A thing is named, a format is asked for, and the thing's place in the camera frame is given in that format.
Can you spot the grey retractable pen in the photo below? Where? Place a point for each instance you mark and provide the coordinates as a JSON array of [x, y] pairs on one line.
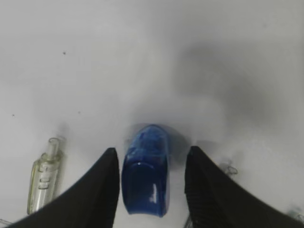
[[227, 167]]

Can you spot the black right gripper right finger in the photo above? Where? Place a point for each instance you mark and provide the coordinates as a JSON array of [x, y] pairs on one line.
[[216, 201]]

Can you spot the beige retractable pen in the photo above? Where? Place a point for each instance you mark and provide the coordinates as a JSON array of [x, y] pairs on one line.
[[44, 174]]

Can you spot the light blue retractable pen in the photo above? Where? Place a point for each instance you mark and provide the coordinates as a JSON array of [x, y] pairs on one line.
[[296, 213]]

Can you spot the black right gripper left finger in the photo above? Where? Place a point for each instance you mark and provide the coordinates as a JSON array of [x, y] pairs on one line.
[[90, 203]]

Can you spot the clear plastic ruler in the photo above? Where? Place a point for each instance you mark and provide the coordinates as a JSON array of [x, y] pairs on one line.
[[4, 223]]

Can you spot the blue pencil sharpener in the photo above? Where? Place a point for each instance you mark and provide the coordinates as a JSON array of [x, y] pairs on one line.
[[145, 174]]

